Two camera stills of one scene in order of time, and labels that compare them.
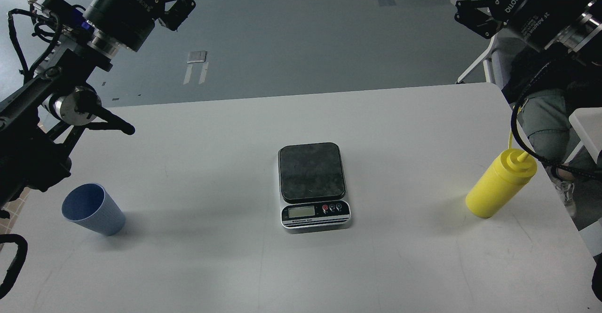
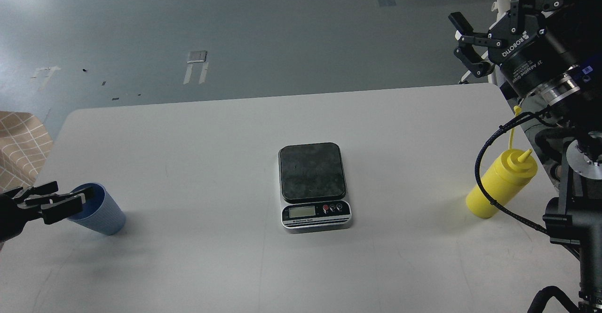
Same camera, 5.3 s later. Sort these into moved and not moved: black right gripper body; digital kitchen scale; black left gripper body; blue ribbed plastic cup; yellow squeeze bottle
Moved: black right gripper body; black left gripper body
Not moved: blue ribbed plastic cup; digital kitchen scale; yellow squeeze bottle
